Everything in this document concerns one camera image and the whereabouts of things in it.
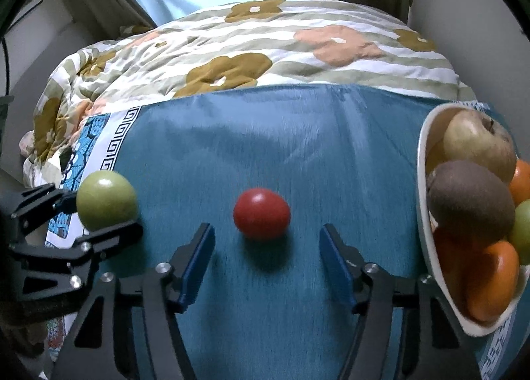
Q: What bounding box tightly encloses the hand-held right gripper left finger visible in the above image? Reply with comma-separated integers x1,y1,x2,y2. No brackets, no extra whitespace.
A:
52,222,217,380

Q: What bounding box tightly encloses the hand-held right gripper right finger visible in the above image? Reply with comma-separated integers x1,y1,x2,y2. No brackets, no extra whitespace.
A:
319,223,483,380

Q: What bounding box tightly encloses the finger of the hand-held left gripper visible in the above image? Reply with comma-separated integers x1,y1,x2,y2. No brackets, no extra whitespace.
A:
7,220,144,303
0,182,80,241

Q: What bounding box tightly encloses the green apple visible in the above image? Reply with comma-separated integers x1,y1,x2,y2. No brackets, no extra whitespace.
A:
508,199,530,255
77,170,139,232

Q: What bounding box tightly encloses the small red tomato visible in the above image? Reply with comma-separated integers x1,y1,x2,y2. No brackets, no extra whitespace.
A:
233,188,292,240

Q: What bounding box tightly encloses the white bowl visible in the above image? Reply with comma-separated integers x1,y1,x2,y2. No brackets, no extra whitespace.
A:
416,102,530,338

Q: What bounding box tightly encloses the small tangerine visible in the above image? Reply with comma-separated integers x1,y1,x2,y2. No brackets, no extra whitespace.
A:
431,227,478,303

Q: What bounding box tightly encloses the brown kiwi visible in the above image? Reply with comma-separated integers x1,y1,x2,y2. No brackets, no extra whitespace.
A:
426,160,516,245

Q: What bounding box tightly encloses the large orange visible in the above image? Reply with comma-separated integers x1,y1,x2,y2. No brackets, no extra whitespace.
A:
464,240,521,323

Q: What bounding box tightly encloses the pink cloth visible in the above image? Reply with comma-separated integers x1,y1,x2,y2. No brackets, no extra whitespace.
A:
18,131,37,158

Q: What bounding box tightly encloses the blue patterned tablecloth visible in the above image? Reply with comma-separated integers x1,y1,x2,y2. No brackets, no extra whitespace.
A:
43,84,530,380

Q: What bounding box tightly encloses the yellow apple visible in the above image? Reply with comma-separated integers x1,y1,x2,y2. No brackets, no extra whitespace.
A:
443,109,518,184

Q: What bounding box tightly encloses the small orange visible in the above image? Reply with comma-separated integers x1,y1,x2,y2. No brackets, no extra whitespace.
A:
508,158,530,207

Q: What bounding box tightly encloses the floral duvet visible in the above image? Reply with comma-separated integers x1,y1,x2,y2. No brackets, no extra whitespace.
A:
19,0,478,195

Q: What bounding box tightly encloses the black cable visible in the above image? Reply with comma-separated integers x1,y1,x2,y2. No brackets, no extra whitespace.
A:
0,35,13,96

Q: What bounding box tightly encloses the framed wall picture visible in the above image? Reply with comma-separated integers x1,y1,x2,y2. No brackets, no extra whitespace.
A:
16,0,44,24

